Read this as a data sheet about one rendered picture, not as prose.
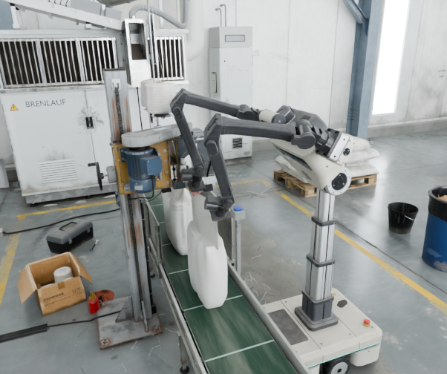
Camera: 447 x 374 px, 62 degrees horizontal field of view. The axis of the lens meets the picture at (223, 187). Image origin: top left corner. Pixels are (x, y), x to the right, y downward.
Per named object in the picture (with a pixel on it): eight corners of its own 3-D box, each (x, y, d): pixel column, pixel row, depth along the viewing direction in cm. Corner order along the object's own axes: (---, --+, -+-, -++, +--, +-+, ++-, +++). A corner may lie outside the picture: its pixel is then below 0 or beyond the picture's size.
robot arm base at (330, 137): (330, 128, 162) (316, 153, 164) (317, 121, 158) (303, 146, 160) (342, 133, 154) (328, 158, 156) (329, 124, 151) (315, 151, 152)
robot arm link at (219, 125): (208, 124, 141) (207, 107, 148) (203, 151, 151) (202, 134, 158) (318, 136, 149) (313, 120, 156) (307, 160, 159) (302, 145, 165)
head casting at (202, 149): (214, 175, 248) (214, 131, 238) (179, 180, 240) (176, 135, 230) (201, 163, 274) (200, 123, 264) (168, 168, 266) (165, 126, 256)
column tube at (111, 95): (152, 317, 274) (125, 70, 213) (135, 322, 270) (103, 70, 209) (149, 308, 284) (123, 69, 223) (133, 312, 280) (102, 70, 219)
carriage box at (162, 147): (172, 188, 239) (168, 139, 228) (118, 196, 228) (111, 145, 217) (163, 176, 261) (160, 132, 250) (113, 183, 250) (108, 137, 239)
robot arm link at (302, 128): (324, 138, 152) (321, 130, 156) (307, 128, 148) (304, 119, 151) (309, 152, 158) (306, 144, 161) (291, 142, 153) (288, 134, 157)
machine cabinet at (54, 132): (196, 185, 542) (188, 28, 469) (21, 210, 468) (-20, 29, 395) (177, 163, 644) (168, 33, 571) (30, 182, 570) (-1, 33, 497)
